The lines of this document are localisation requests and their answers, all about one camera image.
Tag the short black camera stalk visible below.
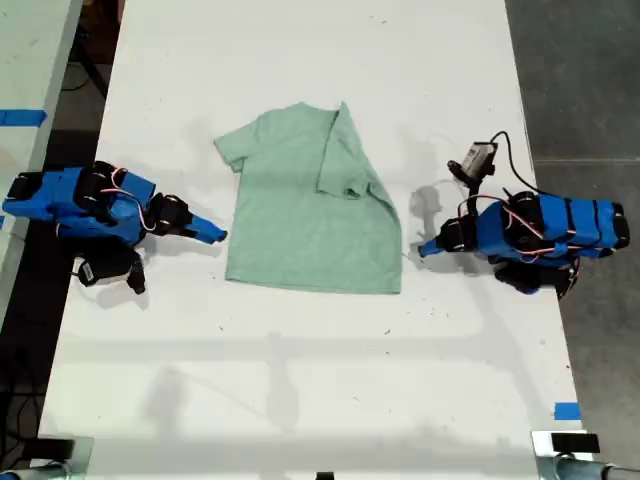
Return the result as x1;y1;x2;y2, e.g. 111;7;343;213
126;259;148;295
446;159;489;202

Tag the black camera cable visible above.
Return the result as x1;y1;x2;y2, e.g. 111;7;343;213
490;130;542;194

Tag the black camera box with label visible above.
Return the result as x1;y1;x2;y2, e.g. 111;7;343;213
73;247;143;289

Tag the white side table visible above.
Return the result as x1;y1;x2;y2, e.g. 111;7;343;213
0;0;84;314

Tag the small black box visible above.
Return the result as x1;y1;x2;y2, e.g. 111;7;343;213
36;436;76;459
550;433;601;454

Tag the pale green T-shirt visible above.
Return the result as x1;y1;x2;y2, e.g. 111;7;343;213
213;101;404;296

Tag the metal table bracket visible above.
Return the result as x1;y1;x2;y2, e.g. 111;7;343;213
28;435;95;472
530;430;602;465

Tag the grey camera box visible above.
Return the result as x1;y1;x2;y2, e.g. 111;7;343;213
459;141;499;179

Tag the long blue tape strip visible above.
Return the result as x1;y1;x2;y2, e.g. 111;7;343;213
0;108;48;127

